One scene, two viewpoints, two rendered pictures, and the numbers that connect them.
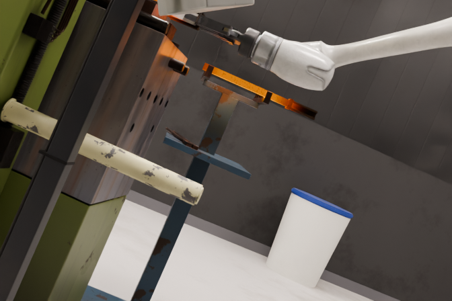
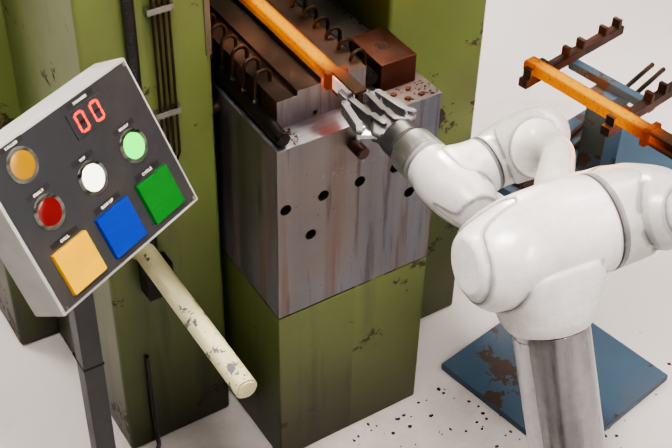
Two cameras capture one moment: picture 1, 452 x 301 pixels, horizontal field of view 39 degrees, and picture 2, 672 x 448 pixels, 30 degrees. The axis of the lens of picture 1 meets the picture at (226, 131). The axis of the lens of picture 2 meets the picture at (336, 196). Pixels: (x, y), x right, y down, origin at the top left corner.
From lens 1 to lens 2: 2.11 m
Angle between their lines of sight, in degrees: 62
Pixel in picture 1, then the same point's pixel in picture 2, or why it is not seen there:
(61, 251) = (275, 356)
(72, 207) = (270, 316)
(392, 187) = not seen: outside the picture
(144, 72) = (274, 192)
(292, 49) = (419, 174)
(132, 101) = (276, 222)
